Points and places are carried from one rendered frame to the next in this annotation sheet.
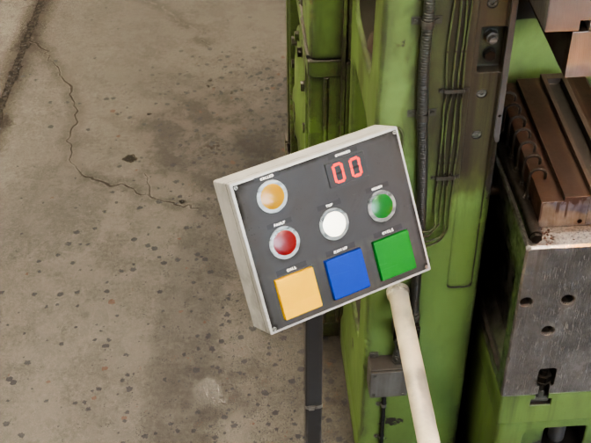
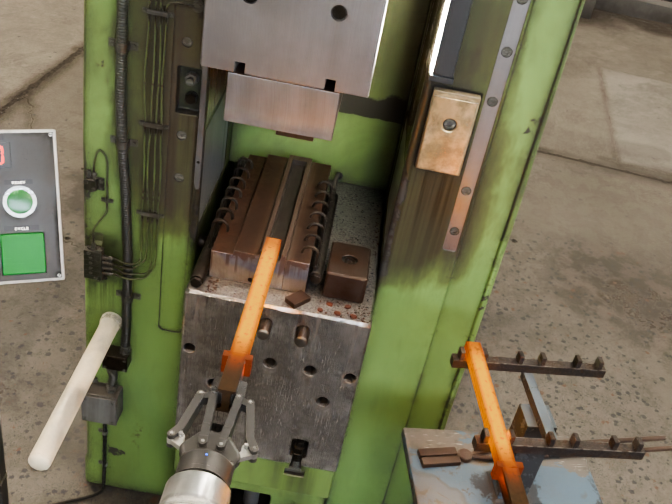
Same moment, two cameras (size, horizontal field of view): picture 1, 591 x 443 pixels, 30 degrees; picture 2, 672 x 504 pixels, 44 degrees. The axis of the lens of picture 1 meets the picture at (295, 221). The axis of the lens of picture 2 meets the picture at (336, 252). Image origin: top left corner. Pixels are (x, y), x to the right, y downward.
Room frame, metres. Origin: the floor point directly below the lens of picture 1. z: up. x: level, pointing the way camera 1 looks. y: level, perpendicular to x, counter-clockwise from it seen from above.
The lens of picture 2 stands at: (0.33, -0.81, 1.96)
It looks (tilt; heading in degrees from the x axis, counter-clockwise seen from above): 34 degrees down; 3
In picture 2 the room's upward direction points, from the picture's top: 11 degrees clockwise
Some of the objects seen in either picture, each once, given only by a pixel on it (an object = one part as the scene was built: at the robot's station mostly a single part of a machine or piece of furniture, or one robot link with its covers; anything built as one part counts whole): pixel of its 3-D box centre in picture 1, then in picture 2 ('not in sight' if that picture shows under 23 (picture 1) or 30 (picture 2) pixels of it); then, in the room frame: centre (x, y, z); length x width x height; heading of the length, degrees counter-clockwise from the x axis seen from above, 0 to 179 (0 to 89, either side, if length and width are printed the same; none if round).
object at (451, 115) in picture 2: not in sight; (447, 132); (1.82, -0.89, 1.27); 0.09 x 0.02 x 0.17; 94
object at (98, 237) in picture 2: not in sight; (98, 262); (1.76, -0.20, 0.80); 0.06 x 0.03 x 0.14; 94
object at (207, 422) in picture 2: not in sight; (207, 422); (1.14, -0.63, 1.06); 0.11 x 0.01 x 0.04; 9
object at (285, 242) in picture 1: (284, 243); not in sight; (1.43, 0.02, 1.09); 0.05 x 0.03 x 0.04; 94
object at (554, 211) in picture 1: (562, 145); (275, 214); (1.88, -0.57, 0.96); 0.42 x 0.20 x 0.09; 4
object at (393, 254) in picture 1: (393, 255); (23, 253); (1.48, -0.18, 1.01); 0.07 x 0.05 x 0.07; 119
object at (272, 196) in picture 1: (272, 196); not in sight; (1.46, 0.04, 1.16); 0.05 x 0.03 x 0.04; 94
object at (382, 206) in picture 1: (382, 206); (19, 201); (1.52, -0.16, 1.09); 0.05 x 0.03 x 0.04; 94
